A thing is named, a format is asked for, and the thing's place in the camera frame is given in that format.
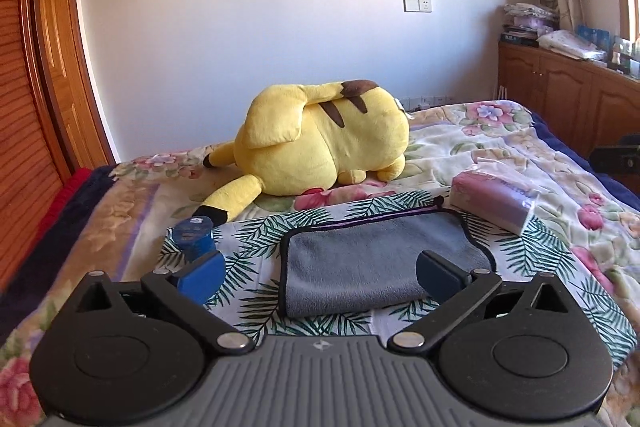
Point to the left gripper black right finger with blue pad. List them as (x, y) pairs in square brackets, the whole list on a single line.
[(481, 297)]

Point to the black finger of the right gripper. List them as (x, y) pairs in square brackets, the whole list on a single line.
[(621, 158)]

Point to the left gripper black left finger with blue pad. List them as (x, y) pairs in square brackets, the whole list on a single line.
[(176, 298)]

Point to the purple grey microfibre towel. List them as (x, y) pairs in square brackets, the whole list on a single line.
[(357, 265)]

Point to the wooden sideboard cabinet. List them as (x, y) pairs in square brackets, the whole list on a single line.
[(583, 105)]

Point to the floral bed quilt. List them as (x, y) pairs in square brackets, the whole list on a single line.
[(126, 234)]

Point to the blue plastic cup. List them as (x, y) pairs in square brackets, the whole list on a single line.
[(194, 237)]

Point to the blue boxes on sideboard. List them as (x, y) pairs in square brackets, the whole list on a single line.
[(599, 37)]

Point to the palm leaf print cloth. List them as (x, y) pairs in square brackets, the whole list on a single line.
[(249, 297)]

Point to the white plastic bag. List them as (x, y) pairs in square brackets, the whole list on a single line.
[(568, 44)]

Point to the pink tissue pack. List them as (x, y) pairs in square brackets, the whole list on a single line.
[(505, 203)]

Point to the dark navy blanket edge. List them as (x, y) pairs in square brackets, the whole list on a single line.
[(37, 273)]

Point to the stack of books and papers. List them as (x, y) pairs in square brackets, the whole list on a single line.
[(524, 23)]

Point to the red blanket edge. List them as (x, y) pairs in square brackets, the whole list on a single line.
[(61, 199)]

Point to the yellow Pikachu plush toy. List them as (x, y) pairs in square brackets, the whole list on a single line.
[(296, 137)]

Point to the wooden wardrobe door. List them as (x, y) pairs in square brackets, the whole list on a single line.
[(50, 121)]

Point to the white wall switch socket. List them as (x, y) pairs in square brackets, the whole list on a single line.
[(418, 6)]

